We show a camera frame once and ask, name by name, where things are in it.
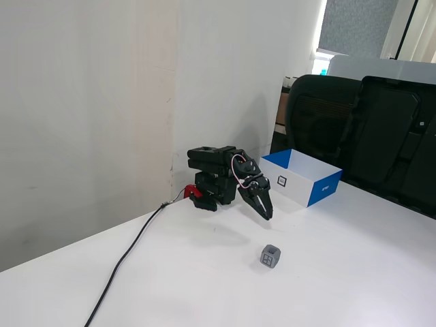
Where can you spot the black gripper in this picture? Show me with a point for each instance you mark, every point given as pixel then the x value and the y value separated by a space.
pixel 256 191

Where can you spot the gray block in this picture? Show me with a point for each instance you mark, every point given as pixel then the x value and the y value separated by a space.
pixel 270 259

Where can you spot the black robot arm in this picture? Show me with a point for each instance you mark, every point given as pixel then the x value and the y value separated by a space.
pixel 207 160

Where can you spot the blue and white cardboard box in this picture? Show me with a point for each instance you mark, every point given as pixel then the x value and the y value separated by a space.
pixel 293 187

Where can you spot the brown cardboard box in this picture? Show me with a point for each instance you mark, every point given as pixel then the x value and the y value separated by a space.
pixel 282 109

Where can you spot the dark desk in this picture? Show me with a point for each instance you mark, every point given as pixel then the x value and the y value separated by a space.
pixel 279 139

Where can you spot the red table clamp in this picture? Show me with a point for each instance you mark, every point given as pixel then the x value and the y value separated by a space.
pixel 190 190

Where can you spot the black office chair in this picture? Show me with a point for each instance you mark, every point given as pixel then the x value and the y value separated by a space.
pixel 316 109

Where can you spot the small white containers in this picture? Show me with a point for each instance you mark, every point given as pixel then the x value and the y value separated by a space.
pixel 289 81

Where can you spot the teal capped bottle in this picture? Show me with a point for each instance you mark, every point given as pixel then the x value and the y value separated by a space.
pixel 323 71

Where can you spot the white appliance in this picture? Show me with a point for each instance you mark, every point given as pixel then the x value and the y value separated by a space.
pixel 374 68

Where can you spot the gray window blind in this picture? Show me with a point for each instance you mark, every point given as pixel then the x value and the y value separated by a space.
pixel 354 24

